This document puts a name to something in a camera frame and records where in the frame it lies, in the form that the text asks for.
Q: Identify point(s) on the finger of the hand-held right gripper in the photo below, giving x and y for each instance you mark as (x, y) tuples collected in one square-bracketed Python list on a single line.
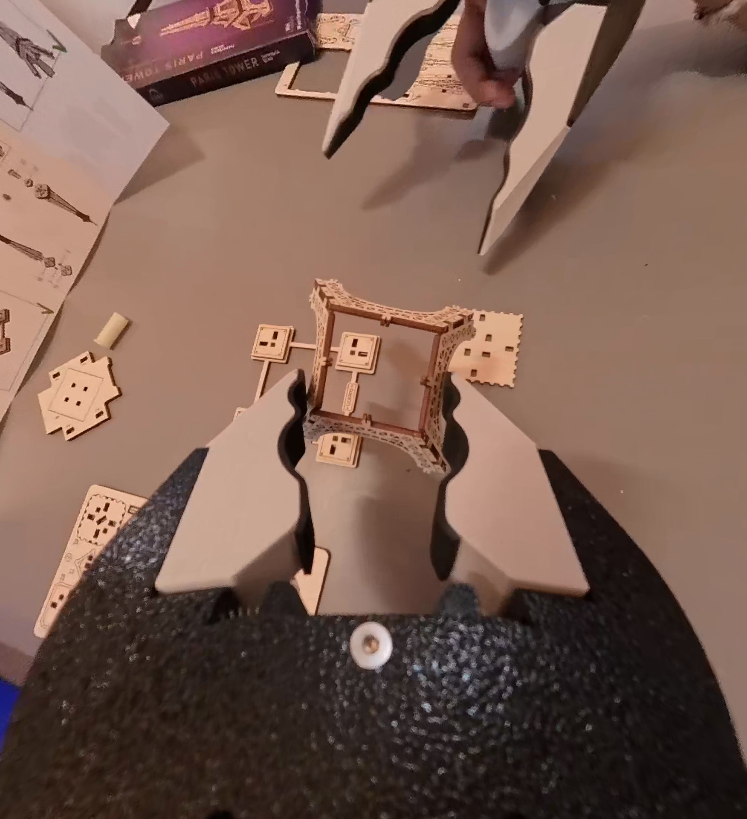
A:
[(380, 51), (552, 115)]

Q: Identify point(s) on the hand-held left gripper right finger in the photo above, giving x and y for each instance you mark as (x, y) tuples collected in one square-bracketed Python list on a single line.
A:
[(514, 512)]

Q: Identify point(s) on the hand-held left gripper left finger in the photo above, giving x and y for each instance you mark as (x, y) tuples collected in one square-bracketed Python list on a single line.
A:
[(233, 505)]

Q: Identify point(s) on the square slotted wooden platform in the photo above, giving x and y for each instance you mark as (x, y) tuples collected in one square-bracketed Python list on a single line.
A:
[(495, 349)]

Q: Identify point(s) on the wooden four-pad foot frame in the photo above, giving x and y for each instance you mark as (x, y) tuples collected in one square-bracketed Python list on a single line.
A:
[(272, 344)]

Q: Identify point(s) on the wooden tower arch base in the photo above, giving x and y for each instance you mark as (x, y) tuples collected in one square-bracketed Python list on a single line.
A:
[(380, 313)]

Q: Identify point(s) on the person's right forearm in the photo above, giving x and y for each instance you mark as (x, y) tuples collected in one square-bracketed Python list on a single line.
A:
[(744, 16)]

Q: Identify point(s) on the grey desk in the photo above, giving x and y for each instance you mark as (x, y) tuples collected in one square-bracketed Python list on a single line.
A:
[(636, 384)]

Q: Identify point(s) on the person's right hand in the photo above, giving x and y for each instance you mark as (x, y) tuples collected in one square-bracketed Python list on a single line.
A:
[(476, 70)]

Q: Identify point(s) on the wooden part sheet with cutouts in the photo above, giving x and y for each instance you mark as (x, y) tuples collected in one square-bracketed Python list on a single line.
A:
[(92, 544)]

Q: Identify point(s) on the purple puzzle box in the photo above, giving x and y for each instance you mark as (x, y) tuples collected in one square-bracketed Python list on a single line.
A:
[(220, 57)]

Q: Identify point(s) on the cross-shaped wooden plate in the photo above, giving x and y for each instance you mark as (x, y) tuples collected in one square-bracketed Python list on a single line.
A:
[(79, 397)]

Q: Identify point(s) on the small pale wax stick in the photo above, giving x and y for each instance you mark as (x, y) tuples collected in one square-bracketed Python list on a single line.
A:
[(112, 329)]

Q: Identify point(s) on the folded paper instruction sheet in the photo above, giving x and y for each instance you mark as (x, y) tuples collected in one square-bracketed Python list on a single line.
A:
[(41, 192)]

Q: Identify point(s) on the wooden part sheet frame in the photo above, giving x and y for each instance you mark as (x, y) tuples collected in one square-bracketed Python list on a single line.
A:
[(297, 86)]

